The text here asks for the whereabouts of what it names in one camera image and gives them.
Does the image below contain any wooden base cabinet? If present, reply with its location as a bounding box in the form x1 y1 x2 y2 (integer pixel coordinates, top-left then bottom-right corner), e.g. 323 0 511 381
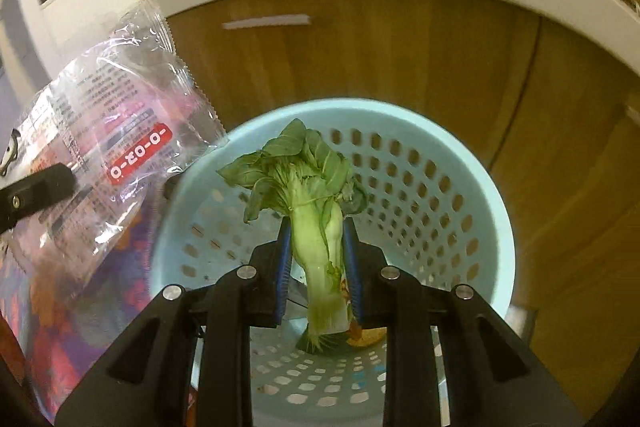
165 0 640 427

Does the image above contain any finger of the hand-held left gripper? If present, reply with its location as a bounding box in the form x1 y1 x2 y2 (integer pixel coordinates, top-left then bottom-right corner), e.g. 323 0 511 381
0 163 77 233

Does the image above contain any long silver cabinet handle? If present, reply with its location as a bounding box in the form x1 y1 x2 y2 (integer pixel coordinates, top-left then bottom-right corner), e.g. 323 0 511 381
221 13 312 31

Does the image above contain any orange peel piece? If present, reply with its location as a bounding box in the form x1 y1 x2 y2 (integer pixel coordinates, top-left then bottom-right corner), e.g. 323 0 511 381
347 326 388 349

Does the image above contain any teal perforated plastic basket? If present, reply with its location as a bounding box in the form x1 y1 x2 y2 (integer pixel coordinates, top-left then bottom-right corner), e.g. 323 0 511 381
149 98 517 427

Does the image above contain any clear red label plastic wrapper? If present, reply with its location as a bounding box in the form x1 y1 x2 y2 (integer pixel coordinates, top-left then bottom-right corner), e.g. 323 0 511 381
0 0 230 288

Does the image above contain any floral purple tablecloth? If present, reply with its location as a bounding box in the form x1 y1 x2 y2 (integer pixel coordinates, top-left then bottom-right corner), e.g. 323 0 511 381
0 197 201 423

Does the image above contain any green bok choy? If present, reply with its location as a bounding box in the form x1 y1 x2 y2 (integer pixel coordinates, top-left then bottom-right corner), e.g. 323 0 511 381
216 118 370 354

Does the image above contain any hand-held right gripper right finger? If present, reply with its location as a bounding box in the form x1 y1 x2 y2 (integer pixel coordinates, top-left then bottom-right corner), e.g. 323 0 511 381
341 216 586 427

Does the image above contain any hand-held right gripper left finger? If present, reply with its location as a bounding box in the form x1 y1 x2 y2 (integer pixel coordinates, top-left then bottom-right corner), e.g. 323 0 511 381
54 217 296 427

